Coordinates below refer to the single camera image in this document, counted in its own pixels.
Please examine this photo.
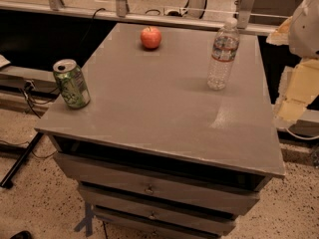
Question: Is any bottom grey drawer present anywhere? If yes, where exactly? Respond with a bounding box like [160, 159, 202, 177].
[93, 207, 219, 239]

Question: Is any grey drawer cabinet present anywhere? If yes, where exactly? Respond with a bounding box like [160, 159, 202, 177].
[34, 22, 287, 239]

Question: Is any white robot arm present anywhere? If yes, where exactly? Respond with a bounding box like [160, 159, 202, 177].
[266, 0, 319, 122]

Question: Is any middle grey drawer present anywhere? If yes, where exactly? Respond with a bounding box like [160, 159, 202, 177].
[78, 185, 235, 235]

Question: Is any grey drawer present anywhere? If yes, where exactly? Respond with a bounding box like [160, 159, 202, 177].
[93, 207, 219, 239]
[78, 185, 235, 235]
[54, 152, 259, 215]

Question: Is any red apple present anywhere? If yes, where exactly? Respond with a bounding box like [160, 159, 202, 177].
[140, 27, 161, 49]

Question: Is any top grey drawer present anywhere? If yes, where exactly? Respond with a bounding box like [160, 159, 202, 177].
[54, 152, 259, 215]

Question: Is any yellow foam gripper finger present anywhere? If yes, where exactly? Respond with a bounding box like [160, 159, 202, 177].
[266, 17, 292, 46]
[274, 59, 319, 121]

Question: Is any green soda can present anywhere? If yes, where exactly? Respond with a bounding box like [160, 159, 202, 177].
[53, 59, 91, 109]

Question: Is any black floor bar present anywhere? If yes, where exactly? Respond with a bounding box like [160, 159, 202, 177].
[0, 132, 43, 189]

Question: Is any blue tape cross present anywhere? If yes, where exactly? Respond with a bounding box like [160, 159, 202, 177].
[74, 203, 94, 237]

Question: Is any black cable on left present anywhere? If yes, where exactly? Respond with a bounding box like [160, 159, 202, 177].
[18, 80, 60, 120]

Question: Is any clear plastic water bottle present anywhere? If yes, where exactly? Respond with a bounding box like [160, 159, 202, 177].
[207, 18, 240, 91]

